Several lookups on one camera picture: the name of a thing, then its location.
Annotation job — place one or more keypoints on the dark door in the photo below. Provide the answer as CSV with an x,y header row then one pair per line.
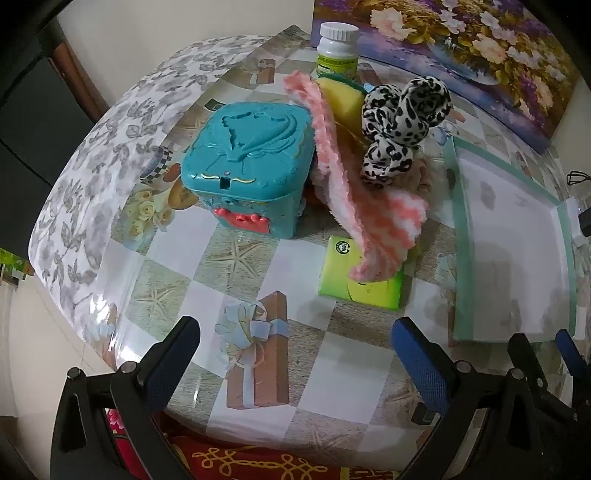
x,y
32,115

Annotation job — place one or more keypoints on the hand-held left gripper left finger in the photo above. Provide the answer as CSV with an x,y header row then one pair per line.
x,y
171,369

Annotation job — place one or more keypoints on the pink white fluffy cloth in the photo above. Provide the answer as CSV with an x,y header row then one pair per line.
x,y
369,221

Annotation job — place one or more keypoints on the green white tissue pack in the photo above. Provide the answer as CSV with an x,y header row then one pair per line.
x,y
337,277

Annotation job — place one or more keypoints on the grey floral tablecloth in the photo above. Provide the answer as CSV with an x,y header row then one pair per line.
x,y
92,184

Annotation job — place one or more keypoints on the flower painting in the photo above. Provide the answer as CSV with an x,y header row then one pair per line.
x,y
461,46

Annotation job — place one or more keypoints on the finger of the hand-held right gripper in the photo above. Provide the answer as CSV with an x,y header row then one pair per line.
x,y
572,355
538,369

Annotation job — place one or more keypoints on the teal rimmed white tray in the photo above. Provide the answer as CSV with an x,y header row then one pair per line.
x,y
508,254

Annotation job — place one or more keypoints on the yellow sponge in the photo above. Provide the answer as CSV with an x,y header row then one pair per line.
x,y
341,101

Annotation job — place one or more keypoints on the black power adapter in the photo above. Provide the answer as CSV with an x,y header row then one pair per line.
x,y
586,226

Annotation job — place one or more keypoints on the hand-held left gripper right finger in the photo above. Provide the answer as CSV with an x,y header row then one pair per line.
x,y
422,369

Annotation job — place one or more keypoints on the teal plastic toy box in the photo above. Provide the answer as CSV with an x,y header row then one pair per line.
x,y
249,147

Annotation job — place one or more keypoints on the green box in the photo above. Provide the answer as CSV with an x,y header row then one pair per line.
x,y
14,263

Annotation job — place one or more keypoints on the white pill bottle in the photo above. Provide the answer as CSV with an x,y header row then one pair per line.
x,y
337,50

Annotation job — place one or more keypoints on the leopard print scrunchie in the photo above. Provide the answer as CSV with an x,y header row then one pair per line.
x,y
392,115

